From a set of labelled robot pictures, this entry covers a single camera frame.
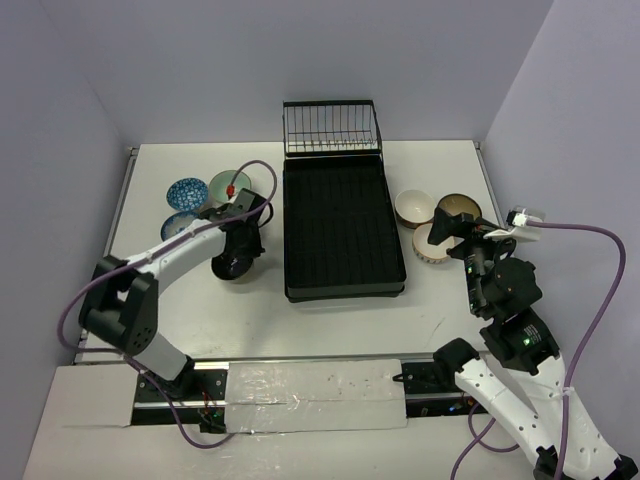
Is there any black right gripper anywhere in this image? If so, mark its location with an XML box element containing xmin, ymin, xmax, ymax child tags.
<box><xmin>426</xmin><ymin>203</ymin><xmax>519</xmax><ymax>313</ymax></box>

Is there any silver taped cover plate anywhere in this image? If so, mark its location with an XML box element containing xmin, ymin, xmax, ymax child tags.
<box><xmin>225</xmin><ymin>359</ymin><xmax>408</xmax><ymax>434</ymax></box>

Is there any pale green bowl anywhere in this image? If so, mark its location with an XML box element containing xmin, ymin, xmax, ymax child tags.
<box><xmin>209</xmin><ymin>170</ymin><xmax>252</xmax><ymax>206</ymax></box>

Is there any black bowl tan outside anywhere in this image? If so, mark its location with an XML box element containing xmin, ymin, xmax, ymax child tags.
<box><xmin>210</xmin><ymin>253</ymin><xmax>254</xmax><ymax>281</ymax></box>

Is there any brown bowl cream inside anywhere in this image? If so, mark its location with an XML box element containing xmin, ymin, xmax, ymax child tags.
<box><xmin>437</xmin><ymin>193</ymin><xmax>482</xmax><ymax>219</ymax></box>

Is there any white bowl brown outside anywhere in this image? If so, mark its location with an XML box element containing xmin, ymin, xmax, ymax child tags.
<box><xmin>394</xmin><ymin>189</ymin><xmax>436</xmax><ymax>229</ymax></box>

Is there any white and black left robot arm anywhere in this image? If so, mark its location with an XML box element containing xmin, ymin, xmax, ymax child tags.
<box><xmin>79</xmin><ymin>189</ymin><xmax>273</xmax><ymax>399</ymax></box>

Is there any black wire plate rack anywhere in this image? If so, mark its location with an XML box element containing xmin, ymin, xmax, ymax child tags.
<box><xmin>282</xmin><ymin>99</ymin><xmax>383</xmax><ymax>158</ymax></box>

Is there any dark blue patterned bowl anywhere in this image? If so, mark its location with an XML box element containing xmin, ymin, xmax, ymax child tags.
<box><xmin>166</xmin><ymin>177</ymin><xmax>209</xmax><ymax>212</ymax></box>

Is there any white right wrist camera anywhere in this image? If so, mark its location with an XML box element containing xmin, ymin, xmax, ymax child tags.
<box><xmin>483</xmin><ymin>206</ymin><xmax>545</xmax><ymax>242</ymax></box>

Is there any black dish rack tray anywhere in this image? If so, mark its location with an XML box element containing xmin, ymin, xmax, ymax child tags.
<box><xmin>283</xmin><ymin>154</ymin><xmax>407</xmax><ymax>303</ymax></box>

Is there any white bowl patterned rim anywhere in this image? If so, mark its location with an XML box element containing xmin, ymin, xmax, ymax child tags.
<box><xmin>412</xmin><ymin>223</ymin><xmax>455</xmax><ymax>264</ymax></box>

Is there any black aluminium mounting rail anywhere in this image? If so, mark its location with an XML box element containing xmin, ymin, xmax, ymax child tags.
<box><xmin>131</xmin><ymin>361</ymin><xmax>485</xmax><ymax>434</ymax></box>

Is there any blue and white floral bowl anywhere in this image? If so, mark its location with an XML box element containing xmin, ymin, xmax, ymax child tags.
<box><xmin>160</xmin><ymin>211</ymin><xmax>199</xmax><ymax>241</ymax></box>

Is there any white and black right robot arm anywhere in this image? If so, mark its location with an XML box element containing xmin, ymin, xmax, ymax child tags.
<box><xmin>428</xmin><ymin>208</ymin><xmax>639</xmax><ymax>479</ymax></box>

